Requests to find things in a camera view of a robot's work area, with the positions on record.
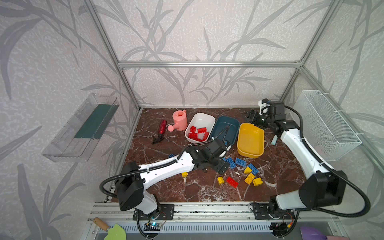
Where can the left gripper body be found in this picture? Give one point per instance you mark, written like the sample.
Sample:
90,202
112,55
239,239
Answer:
218,147

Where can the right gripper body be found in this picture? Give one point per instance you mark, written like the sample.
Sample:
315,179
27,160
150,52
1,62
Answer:
257,118

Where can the red square lego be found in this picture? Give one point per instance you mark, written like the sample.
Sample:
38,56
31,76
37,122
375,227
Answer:
193,129

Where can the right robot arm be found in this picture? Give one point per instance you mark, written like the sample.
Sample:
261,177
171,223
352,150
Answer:
324,186

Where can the blue lego by right arm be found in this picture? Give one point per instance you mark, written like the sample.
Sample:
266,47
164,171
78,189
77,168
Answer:
255,171

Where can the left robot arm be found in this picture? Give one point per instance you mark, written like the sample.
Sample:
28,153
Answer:
130,186

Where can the yellow lego bottom centre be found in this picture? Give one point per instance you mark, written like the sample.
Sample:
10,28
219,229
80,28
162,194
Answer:
220,180

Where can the light blue toy shovel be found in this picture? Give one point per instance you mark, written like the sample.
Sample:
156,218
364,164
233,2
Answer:
274,140

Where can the white rectangular bin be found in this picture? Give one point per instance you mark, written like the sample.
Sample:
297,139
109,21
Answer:
200,120

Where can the dark teal rectangular bin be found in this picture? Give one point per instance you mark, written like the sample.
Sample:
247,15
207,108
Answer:
227,129

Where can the yellow lego right small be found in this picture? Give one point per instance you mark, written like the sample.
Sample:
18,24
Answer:
247,171

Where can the yellow rectangular bin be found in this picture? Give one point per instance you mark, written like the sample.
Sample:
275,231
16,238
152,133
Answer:
251,140

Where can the yellow lego right long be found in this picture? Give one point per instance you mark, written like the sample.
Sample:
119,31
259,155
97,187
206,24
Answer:
249,179

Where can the pink watering can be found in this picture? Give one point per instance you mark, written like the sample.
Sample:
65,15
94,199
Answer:
180,121

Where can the yellow lego far right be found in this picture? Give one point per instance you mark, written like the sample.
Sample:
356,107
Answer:
257,182

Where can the purple object bottom right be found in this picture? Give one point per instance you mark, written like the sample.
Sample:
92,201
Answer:
309,233

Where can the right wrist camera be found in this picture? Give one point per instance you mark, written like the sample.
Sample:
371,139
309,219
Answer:
263,105

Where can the white wire mesh basket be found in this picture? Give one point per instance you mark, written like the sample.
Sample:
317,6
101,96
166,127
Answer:
324,127

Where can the red handled tool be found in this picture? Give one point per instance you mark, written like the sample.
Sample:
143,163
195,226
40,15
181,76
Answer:
161,132

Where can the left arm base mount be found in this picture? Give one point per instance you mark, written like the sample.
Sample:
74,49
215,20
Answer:
164,212

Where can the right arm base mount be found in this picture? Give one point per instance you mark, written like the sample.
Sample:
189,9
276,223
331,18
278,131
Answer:
270,212

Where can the green trowel wooden handle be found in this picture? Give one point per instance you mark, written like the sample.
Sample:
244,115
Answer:
113,233

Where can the clear plastic wall shelf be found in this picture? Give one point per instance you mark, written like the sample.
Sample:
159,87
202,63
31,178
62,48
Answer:
79,137

